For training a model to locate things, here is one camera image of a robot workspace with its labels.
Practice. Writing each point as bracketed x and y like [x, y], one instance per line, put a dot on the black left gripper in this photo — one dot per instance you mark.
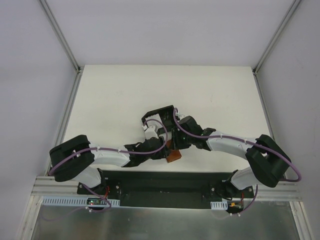
[162, 146]

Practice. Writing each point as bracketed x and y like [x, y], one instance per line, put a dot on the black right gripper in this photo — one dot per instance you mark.
[175, 141]

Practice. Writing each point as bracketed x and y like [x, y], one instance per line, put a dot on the brown leather card holder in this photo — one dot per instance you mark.
[174, 155]

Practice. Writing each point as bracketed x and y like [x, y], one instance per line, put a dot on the black plastic card box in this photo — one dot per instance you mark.
[164, 115]

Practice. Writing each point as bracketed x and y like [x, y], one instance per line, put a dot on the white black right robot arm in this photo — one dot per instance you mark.
[267, 162]

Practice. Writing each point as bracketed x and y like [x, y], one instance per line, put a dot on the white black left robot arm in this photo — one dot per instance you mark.
[77, 159]

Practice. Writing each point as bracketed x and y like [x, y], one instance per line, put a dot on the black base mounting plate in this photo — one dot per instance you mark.
[179, 190]

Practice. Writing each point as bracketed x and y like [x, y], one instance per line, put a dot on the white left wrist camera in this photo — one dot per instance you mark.
[150, 132]

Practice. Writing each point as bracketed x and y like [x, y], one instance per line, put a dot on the white right cable duct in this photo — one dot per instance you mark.
[226, 205]

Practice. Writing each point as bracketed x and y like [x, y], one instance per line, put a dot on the white cable duct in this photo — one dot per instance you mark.
[226, 205]
[68, 201]

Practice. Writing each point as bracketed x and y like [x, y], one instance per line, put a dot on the right rear aluminium post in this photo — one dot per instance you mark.
[289, 14]

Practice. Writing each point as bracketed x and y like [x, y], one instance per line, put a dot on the aluminium post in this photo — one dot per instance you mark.
[59, 34]
[289, 14]

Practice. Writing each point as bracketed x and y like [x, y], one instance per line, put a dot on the white left cable duct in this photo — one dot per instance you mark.
[68, 201]

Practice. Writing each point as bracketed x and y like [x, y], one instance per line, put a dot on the left rear aluminium post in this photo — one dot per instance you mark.
[59, 34]

